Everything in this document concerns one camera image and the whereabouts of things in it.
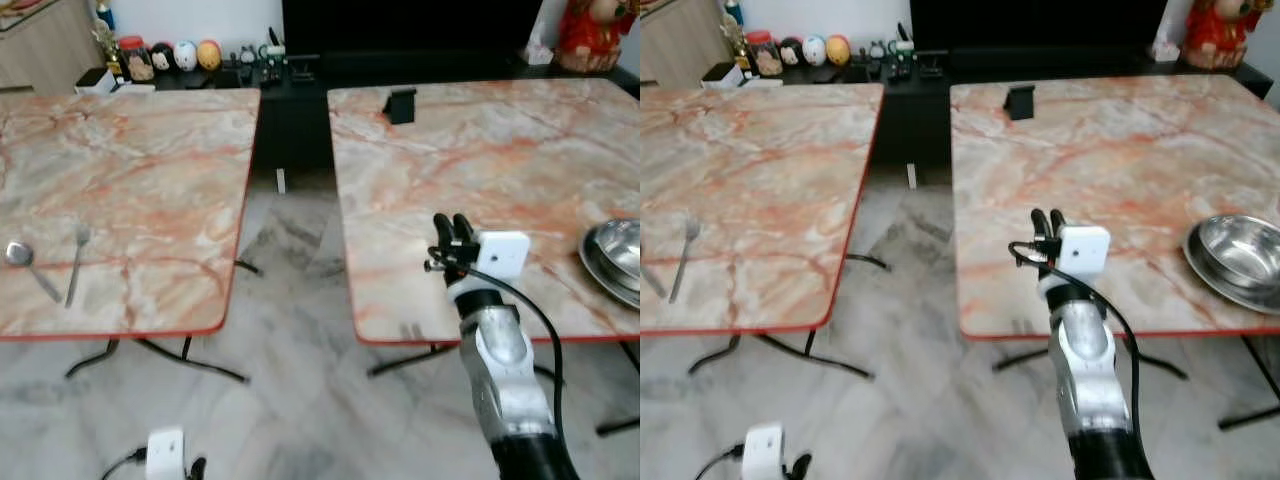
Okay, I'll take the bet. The marble folding table red edge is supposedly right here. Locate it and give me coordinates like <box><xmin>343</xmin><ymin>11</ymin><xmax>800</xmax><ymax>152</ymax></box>
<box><xmin>640</xmin><ymin>83</ymin><xmax>885</xmax><ymax>381</ymax></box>
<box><xmin>0</xmin><ymin>88</ymin><xmax>263</xmax><ymax>384</ymax></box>
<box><xmin>328</xmin><ymin>78</ymin><xmax>641</xmax><ymax>436</ymax></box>
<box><xmin>950</xmin><ymin>72</ymin><xmax>1280</xmax><ymax>431</ymax></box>

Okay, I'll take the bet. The steel plate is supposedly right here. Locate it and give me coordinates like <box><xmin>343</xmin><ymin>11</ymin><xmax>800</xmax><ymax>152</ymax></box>
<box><xmin>1183</xmin><ymin>222</ymin><xmax>1280</xmax><ymax>316</ymax></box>
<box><xmin>578</xmin><ymin>226</ymin><xmax>641</xmax><ymax>309</ymax></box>

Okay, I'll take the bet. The steel bowl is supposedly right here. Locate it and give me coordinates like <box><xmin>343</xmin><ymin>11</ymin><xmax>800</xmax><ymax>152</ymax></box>
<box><xmin>1194</xmin><ymin>214</ymin><xmax>1280</xmax><ymax>293</ymax></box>
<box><xmin>590</xmin><ymin>219</ymin><xmax>641</xmax><ymax>291</ymax></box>

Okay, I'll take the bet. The black low console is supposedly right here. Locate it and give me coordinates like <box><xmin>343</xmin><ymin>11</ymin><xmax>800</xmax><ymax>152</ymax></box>
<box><xmin>722</xmin><ymin>45</ymin><xmax>1276</xmax><ymax>169</ymax></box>
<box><xmin>100</xmin><ymin>50</ymin><xmax>641</xmax><ymax>173</ymax></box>

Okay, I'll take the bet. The black television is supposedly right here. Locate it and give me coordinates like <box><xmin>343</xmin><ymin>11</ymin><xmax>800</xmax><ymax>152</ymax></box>
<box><xmin>908</xmin><ymin>0</ymin><xmax>1169</xmax><ymax>53</ymax></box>
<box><xmin>282</xmin><ymin>0</ymin><xmax>546</xmax><ymax>57</ymax></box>

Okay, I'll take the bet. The steel fork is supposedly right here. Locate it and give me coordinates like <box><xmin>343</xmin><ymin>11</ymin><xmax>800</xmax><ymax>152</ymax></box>
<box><xmin>65</xmin><ymin>224</ymin><xmax>92</xmax><ymax>308</ymax></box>
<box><xmin>668</xmin><ymin>218</ymin><xmax>701</xmax><ymax>304</ymax></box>

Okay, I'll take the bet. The red seated figurine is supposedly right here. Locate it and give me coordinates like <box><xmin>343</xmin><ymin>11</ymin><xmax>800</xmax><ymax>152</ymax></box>
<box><xmin>1182</xmin><ymin>0</ymin><xmax>1263</xmax><ymax>71</ymax></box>
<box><xmin>556</xmin><ymin>0</ymin><xmax>638</xmax><ymax>73</ymax></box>

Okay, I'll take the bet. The light wooden cabinet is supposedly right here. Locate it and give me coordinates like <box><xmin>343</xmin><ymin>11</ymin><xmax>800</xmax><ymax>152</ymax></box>
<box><xmin>640</xmin><ymin>0</ymin><xmax>736</xmax><ymax>89</ymax></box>
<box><xmin>0</xmin><ymin>0</ymin><xmax>106</xmax><ymax>93</ymax></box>

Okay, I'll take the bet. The white open box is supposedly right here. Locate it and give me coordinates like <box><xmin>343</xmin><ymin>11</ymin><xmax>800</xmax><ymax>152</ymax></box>
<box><xmin>702</xmin><ymin>62</ymin><xmax>746</xmax><ymax>91</ymax></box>
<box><xmin>75</xmin><ymin>67</ymin><xmax>119</xmax><ymax>96</ymax></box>

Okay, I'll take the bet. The red lidded snack jar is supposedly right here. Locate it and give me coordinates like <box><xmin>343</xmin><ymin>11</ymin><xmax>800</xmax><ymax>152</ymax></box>
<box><xmin>118</xmin><ymin>36</ymin><xmax>156</xmax><ymax>83</ymax></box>
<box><xmin>745</xmin><ymin>30</ymin><xmax>783</xmax><ymax>78</ymax></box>

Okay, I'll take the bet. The small gold trophy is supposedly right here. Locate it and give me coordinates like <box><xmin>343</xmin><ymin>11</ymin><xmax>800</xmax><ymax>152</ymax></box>
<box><xmin>722</xmin><ymin>18</ymin><xmax>751</xmax><ymax>76</ymax></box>
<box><xmin>92</xmin><ymin>22</ymin><xmax>123</xmax><ymax>83</ymax></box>

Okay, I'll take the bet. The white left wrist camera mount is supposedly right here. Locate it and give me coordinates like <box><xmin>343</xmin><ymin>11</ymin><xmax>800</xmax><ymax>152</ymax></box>
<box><xmin>146</xmin><ymin>428</ymin><xmax>188</xmax><ymax>480</ymax></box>
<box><xmin>742</xmin><ymin>423</ymin><xmax>786</xmax><ymax>480</ymax></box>

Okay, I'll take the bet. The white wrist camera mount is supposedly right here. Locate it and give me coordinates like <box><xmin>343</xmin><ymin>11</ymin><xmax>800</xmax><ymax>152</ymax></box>
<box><xmin>742</xmin><ymin>423</ymin><xmax>786</xmax><ymax>480</ymax></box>
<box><xmin>146</xmin><ymin>428</ymin><xmax>188</xmax><ymax>480</ymax></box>
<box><xmin>1058</xmin><ymin>225</ymin><xmax>1112</xmax><ymax>277</ymax></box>
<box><xmin>476</xmin><ymin>231</ymin><xmax>531</xmax><ymax>282</ymax></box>

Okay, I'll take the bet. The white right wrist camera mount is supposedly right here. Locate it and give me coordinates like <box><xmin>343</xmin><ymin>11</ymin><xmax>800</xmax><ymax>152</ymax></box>
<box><xmin>476</xmin><ymin>231</ymin><xmax>531</xmax><ymax>282</ymax></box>
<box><xmin>1058</xmin><ymin>225</ymin><xmax>1112</xmax><ymax>277</ymax></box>

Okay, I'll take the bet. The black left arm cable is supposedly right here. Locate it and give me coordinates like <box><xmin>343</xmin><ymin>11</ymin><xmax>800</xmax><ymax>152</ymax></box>
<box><xmin>695</xmin><ymin>445</ymin><xmax>746</xmax><ymax>480</ymax></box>
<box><xmin>100</xmin><ymin>450</ymin><xmax>149</xmax><ymax>480</ymax></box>

